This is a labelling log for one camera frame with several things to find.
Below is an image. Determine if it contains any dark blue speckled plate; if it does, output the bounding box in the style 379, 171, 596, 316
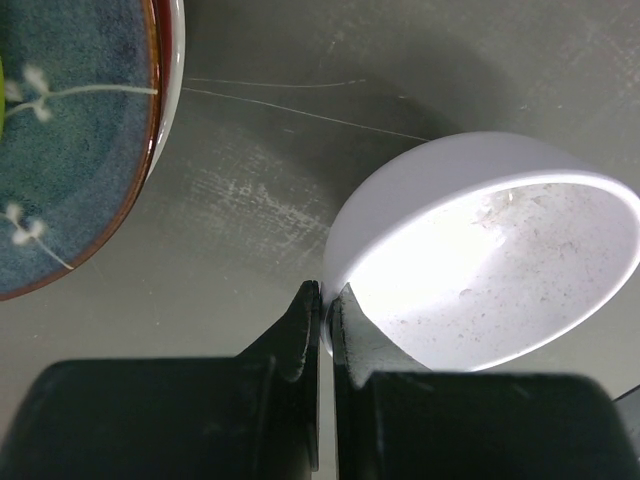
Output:
1, 1, 162, 300

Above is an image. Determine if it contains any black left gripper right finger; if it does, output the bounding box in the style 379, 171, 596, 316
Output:
330, 288, 639, 479

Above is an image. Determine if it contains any white bowl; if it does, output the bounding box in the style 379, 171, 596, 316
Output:
321, 132, 639, 371

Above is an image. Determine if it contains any red teal floral plate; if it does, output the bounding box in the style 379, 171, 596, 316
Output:
147, 0, 186, 177

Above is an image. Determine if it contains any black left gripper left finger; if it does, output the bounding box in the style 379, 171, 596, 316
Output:
1, 281, 320, 479

